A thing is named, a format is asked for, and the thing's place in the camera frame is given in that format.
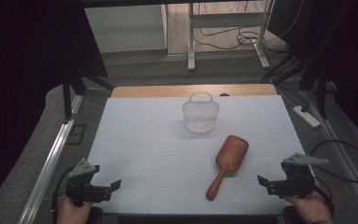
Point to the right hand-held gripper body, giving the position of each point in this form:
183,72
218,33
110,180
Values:
296,180

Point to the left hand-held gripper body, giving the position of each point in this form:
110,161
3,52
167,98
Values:
80,183

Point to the wooden hairbrush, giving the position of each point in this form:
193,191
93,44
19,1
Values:
231,155

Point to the white plastic mesh basket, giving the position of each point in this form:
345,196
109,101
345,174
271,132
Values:
199,122

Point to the person's left hand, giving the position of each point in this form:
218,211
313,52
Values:
71,213

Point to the person's right hand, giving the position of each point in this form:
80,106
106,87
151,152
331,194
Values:
310,208

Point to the dark floor socket plate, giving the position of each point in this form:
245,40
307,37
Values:
77,134

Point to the white foam board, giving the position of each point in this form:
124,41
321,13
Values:
155,140

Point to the white power strip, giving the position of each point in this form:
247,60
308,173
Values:
306,117

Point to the black metal stand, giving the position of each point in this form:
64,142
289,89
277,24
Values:
322,99

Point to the black tripod stand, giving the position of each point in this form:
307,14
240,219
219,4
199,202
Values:
66,99

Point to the black curtain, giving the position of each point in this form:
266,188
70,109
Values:
354,62
18,77

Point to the white cabinet panel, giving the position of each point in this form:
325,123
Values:
127,28

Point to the aluminium floor rail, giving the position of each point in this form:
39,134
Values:
48,169
338,146

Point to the white metal desk frame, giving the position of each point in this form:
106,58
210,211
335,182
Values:
227,20

